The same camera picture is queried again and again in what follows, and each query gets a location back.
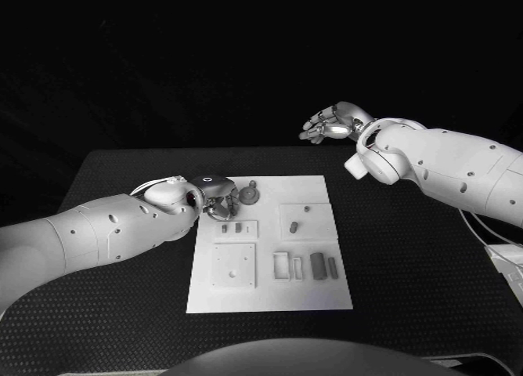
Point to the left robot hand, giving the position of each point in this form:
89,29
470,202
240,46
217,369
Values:
216,191

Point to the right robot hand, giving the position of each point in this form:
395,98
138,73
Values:
337,125

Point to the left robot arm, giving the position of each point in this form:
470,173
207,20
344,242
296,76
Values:
96,232

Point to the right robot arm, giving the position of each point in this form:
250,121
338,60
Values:
451,167

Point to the white task board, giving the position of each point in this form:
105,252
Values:
268,249

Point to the grey gear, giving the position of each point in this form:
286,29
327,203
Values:
249,194

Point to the grey oval peg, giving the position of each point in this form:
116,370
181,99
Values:
292,227

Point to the thin grey cylinder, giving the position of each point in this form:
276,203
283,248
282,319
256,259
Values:
333,267

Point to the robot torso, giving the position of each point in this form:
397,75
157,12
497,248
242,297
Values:
307,358

